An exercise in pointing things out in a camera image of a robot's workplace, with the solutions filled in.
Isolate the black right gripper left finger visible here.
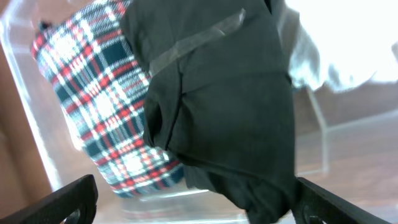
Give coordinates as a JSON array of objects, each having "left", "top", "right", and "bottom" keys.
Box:
[{"left": 1, "top": 174, "right": 98, "bottom": 224}]

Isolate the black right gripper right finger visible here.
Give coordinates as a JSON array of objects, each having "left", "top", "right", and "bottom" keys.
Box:
[{"left": 292, "top": 177, "right": 389, "bottom": 224}]

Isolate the black cloth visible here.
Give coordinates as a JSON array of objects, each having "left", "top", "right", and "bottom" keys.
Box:
[{"left": 121, "top": 0, "right": 297, "bottom": 223}]

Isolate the plaid flannel cloth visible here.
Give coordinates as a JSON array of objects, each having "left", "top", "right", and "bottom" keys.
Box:
[{"left": 31, "top": 1, "right": 183, "bottom": 198}]

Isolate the white printed cloth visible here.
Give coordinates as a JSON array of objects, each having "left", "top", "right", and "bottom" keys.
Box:
[{"left": 277, "top": 0, "right": 397, "bottom": 93}]

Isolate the clear plastic storage box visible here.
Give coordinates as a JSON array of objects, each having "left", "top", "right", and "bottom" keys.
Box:
[{"left": 1, "top": 1, "right": 397, "bottom": 223}]

